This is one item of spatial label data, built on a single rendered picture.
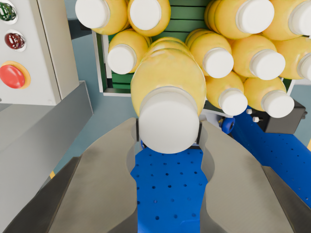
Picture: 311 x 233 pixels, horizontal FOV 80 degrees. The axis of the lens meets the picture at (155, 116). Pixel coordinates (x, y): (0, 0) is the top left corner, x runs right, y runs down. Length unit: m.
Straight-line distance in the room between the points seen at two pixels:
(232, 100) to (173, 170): 0.20
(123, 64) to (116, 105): 1.30
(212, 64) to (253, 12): 0.08
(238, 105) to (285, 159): 0.71
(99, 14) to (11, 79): 0.16
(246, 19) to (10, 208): 0.99
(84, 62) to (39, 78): 1.20
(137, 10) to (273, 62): 0.20
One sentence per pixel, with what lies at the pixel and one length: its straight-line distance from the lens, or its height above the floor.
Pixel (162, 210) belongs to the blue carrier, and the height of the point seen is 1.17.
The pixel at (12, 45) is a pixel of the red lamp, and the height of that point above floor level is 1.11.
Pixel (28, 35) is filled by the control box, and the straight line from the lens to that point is 0.33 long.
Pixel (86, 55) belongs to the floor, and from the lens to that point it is 1.51.
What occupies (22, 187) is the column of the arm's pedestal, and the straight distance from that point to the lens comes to 1.04.
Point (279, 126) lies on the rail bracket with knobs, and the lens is 0.50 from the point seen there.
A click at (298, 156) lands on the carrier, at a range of 1.03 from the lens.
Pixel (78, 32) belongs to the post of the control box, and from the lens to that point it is 0.51.
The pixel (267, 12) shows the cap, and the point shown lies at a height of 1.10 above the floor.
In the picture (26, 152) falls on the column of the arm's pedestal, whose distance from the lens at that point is 1.03.
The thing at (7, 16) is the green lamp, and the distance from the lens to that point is 0.33.
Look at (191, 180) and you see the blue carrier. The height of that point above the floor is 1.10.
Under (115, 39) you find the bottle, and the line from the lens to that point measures 0.32.
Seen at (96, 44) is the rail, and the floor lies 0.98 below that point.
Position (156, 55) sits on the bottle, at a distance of 0.16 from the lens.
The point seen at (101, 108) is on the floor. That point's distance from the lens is 1.63.
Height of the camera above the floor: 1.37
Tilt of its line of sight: 60 degrees down
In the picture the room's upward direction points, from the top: 174 degrees counter-clockwise
